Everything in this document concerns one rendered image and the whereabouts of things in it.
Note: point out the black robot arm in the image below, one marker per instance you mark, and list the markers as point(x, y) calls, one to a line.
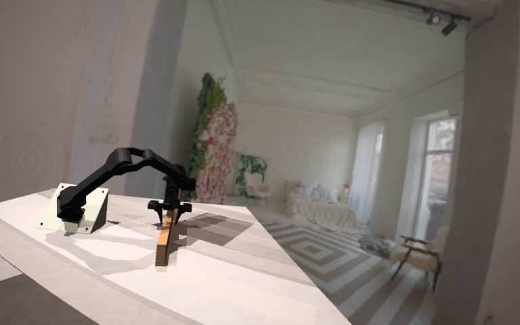
point(72, 198)

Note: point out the wooden post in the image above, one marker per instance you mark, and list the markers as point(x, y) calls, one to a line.
point(175, 210)

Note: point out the brown wooden board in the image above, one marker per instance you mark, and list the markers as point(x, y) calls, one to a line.
point(163, 241)

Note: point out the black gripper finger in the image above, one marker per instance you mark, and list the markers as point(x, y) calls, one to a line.
point(179, 213)
point(160, 214)

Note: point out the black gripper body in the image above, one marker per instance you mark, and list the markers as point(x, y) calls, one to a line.
point(154, 204)

